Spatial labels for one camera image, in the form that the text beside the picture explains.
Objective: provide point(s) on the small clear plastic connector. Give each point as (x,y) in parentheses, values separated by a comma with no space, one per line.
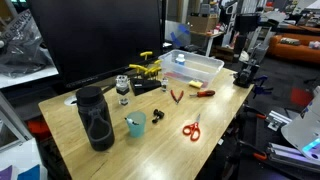
(164,84)

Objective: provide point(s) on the black hex key holder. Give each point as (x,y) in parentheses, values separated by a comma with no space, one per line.
(145,86)

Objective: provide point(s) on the small black knob part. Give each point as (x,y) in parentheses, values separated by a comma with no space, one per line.
(158,114)

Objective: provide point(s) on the yellow sticky note pad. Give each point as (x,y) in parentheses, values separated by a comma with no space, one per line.
(195,84)

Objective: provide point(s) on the white bottle blue label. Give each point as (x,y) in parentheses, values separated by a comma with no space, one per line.
(180,60)

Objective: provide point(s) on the black white marker pen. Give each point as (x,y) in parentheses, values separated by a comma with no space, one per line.
(132,121)

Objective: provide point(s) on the teal plastic cup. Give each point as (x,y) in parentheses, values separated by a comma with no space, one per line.
(136,128)

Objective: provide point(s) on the clear plastic storage bin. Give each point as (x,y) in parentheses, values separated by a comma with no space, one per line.
(200,65)

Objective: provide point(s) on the blue face shield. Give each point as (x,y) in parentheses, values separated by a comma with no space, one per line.
(181,33)

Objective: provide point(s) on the black insulated water bottle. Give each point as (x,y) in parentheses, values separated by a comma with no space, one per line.
(96,123)

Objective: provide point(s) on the white background desk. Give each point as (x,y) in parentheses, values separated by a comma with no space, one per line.
(210,35)

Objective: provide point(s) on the brown cardboard box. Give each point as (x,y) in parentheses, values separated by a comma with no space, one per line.
(202,23)

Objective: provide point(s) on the large black monitor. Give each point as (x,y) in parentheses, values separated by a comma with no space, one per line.
(96,36)

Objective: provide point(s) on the black bench vise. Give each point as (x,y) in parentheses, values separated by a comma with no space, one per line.
(245,75)

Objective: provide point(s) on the blue spring clamp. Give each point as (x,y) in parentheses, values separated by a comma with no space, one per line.
(261,87)

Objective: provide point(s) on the orange sofa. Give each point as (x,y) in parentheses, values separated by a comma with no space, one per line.
(293,50)

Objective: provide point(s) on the grey plastic bag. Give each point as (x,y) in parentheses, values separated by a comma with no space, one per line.
(20,46)

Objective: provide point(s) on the silver metal bracket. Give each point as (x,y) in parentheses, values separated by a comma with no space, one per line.
(278,119)

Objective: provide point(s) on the aluminium extrusion rail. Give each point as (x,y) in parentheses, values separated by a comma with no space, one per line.
(293,155)

